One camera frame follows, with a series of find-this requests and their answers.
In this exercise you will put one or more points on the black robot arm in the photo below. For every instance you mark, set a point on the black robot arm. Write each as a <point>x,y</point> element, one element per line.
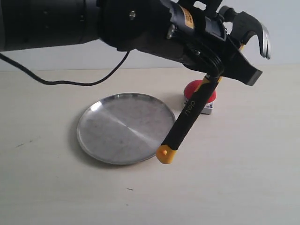
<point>30,24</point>

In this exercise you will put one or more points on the round stainless steel plate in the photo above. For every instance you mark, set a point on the round stainless steel plate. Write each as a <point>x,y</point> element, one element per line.
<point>124,128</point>

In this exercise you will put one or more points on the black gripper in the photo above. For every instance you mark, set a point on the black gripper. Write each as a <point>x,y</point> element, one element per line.
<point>194,37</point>

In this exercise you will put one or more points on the red dome push button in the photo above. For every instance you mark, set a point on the red dome push button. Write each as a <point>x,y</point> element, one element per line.
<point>189,90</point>

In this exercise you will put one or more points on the black and yellow claw hammer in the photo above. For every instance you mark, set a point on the black and yellow claw hammer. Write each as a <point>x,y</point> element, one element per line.
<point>187,117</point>

